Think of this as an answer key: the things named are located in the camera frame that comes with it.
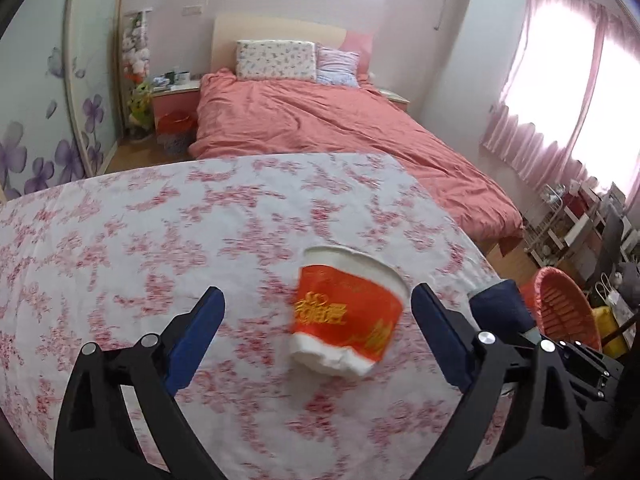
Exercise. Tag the red and white paper cup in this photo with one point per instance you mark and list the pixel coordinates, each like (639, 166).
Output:
(345, 320)

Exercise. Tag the pink striped pillow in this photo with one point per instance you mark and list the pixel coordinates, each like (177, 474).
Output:
(337, 67)

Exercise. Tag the wardrobe with purple flowers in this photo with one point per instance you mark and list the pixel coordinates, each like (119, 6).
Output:
(30, 110)

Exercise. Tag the small wastebasket with red bag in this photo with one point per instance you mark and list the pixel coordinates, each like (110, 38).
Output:
(175, 140)

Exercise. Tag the bed with pink duvet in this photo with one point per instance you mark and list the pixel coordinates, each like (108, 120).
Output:
(325, 120)

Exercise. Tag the grey desk chair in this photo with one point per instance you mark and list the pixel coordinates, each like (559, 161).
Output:
(612, 240)

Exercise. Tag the hanging plush toys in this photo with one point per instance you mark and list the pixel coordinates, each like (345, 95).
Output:
(137, 50)

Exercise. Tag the pink nightstand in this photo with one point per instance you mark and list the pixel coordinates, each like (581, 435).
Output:
(175, 105)
(397, 100)

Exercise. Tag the white floral pillow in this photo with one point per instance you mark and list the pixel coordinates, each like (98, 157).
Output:
(275, 60)

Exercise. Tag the white paper bag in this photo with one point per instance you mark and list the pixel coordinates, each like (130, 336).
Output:
(612, 300)

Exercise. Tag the red plastic basket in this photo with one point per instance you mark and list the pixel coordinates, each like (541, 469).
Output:
(565, 310)

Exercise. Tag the green yellow plush toy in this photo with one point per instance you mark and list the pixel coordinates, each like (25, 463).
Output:
(140, 105)

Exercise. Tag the white and pink desk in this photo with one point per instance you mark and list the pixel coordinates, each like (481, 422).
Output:
(580, 225)

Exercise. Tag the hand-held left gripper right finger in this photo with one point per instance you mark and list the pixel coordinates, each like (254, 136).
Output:
(440, 340)

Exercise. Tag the white wall socket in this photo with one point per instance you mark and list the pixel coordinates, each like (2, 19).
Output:
(191, 10)

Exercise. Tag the beige wooden headboard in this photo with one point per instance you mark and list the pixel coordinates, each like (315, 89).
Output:
(270, 27)

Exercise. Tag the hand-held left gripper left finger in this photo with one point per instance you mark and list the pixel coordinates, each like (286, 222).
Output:
(195, 340)

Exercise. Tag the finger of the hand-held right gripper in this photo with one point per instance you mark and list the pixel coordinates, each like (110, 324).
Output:
(502, 307)

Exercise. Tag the pink floral tablecloth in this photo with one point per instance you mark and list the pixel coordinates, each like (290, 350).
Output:
(200, 220)

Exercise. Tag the grey cushion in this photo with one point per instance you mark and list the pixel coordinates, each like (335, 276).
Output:
(630, 282)

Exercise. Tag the pink curtain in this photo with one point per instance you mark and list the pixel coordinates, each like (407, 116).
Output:
(545, 85)
(620, 125)

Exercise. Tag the yellow bag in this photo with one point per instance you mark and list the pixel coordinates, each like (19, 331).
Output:
(607, 322)

